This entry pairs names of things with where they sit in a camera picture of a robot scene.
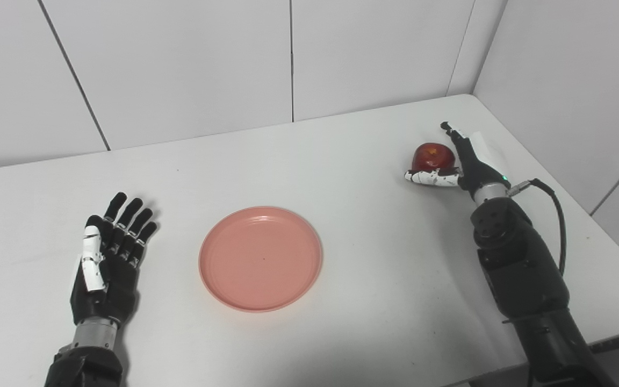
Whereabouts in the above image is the red apple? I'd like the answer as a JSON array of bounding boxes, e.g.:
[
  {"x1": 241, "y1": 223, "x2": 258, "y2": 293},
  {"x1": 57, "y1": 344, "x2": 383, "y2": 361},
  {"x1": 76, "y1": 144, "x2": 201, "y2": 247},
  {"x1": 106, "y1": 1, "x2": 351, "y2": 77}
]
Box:
[{"x1": 411, "y1": 142, "x2": 456, "y2": 173}]

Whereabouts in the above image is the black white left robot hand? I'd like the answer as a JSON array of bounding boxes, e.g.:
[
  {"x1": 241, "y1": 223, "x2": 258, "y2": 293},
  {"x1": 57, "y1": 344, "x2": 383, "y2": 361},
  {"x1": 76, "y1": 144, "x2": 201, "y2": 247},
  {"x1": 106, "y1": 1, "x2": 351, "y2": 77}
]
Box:
[{"x1": 70, "y1": 192, "x2": 159, "y2": 327}]

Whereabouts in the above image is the dark table frame part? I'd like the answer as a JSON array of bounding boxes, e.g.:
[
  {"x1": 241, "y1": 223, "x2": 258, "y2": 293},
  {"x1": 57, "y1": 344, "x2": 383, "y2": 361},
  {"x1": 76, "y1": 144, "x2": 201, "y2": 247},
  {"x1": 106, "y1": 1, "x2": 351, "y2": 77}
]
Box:
[{"x1": 589, "y1": 336, "x2": 619, "y2": 354}]

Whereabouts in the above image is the pink round plate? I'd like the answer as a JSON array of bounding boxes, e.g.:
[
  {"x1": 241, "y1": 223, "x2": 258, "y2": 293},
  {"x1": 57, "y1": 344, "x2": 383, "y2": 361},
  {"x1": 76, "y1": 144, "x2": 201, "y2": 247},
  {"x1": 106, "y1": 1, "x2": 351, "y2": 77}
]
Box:
[{"x1": 198, "y1": 206, "x2": 323, "y2": 313}]

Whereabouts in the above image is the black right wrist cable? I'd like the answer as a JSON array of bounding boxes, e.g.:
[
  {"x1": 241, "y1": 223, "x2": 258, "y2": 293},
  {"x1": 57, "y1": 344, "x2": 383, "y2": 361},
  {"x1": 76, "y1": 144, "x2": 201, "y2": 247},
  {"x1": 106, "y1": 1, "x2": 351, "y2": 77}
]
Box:
[{"x1": 507, "y1": 178, "x2": 567, "y2": 277}]

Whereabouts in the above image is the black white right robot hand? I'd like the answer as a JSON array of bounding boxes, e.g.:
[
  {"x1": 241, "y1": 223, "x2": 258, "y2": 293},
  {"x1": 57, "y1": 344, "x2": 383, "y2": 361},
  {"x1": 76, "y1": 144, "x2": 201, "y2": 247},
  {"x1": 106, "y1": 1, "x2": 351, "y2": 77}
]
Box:
[{"x1": 405, "y1": 121, "x2": 512, "y2": 191}]

